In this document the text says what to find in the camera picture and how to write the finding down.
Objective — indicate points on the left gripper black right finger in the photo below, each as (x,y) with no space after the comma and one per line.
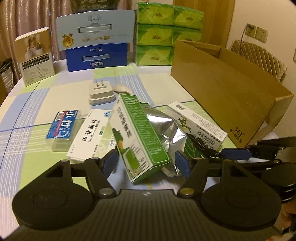
(194,171)

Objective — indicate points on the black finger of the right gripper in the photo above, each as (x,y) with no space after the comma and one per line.
(264,152)

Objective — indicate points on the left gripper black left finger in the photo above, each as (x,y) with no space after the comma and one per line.
(97,171)

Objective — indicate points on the white medicine box green stripe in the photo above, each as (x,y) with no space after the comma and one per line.
(94,138)

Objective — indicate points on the silver foil pouch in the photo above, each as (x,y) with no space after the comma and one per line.
(172,137)

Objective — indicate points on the white box with green plant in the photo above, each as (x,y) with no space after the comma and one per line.
(194,124)

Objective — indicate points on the blue clear plastic gum box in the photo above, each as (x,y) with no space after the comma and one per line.
(63,130)

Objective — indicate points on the brown cardboard box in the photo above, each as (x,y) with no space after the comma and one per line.
(244,100)

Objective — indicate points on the white power adapter plug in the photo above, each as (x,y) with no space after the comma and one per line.
(101,92)

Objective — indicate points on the white plastic spoon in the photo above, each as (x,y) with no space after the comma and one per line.
(121,88)

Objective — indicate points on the checkered tablecloth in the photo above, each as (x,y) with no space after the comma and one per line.
(28,111)

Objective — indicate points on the quilted brown chair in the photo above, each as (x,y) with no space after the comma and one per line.
(261,57)

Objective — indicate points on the dark blue milk carton box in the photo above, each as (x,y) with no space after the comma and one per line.
(97,56)

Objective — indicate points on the white beige product box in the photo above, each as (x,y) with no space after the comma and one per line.
(34,55)

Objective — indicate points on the light blue milk carton box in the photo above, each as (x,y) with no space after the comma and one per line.
(95,27)

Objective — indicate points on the wooden door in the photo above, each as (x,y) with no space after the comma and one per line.
(217,18)

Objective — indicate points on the green tissue pack bundle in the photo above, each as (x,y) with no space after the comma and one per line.
(157,29)

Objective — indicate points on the pink curtain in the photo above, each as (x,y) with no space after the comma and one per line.
(21,17)

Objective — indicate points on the wall power outlet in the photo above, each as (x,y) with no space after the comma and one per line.
(256,33)

